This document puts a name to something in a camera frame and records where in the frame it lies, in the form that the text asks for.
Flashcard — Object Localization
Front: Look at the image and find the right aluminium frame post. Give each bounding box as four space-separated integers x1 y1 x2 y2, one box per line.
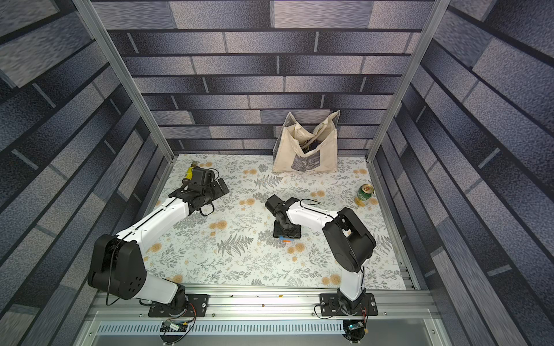
366 0 451 164

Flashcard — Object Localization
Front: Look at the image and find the left aluminium frame post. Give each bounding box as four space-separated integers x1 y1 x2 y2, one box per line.
72 0 175 163

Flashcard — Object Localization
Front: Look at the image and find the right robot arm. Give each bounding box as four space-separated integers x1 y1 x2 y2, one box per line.
265 195 377 305

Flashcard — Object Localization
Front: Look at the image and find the yellow label brown bottle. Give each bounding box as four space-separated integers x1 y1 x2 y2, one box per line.
182 161 199 185

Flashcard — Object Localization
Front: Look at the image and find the green beverage can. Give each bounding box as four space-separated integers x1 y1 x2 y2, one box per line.
355 184 375 206

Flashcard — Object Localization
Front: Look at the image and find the right circuit board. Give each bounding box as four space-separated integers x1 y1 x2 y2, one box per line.
343 320 366 344

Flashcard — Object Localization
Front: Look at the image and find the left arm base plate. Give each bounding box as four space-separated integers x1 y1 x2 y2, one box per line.
148 294 210 319

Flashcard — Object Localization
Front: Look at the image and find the beige canvas tote bag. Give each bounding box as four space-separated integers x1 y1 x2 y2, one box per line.
273 111 340 172

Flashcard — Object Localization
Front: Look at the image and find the aluminium frame post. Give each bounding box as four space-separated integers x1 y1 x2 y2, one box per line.
72 0 175 163
366 0 451 164

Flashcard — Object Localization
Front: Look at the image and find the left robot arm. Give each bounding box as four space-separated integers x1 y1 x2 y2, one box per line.
87 178 229 309

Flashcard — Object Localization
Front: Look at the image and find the circuit board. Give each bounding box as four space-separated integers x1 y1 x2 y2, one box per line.
160 320 188 334
343 320 366 344

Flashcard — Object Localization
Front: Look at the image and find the aluminium front rail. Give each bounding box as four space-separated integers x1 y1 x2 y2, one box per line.
76 285 450 345

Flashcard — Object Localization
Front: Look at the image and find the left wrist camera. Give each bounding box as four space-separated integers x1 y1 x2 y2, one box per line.
190 167 219 186

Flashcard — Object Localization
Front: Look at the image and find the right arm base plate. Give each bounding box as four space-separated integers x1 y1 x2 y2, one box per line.
316 293 378 317

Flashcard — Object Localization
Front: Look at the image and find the left circuit board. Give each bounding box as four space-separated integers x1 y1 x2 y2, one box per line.
160 320 188 334

